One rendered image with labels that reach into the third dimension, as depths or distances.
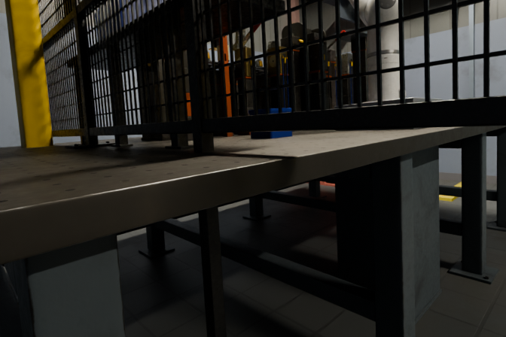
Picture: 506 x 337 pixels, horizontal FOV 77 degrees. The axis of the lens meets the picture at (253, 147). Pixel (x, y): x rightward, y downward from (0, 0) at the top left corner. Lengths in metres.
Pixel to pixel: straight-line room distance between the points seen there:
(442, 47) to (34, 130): 3.74
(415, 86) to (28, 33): 3.64
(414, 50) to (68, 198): 4.08
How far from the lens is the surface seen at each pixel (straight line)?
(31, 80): 1.61
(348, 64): 1.95
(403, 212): 0.92
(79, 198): 0.30
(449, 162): 4.09
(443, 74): 4.08
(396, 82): 1.37
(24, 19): 1.66
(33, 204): 0.30
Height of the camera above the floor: 0.75
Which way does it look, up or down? 5 degrees down
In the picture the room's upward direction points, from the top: 3 degrees counter-clockwise
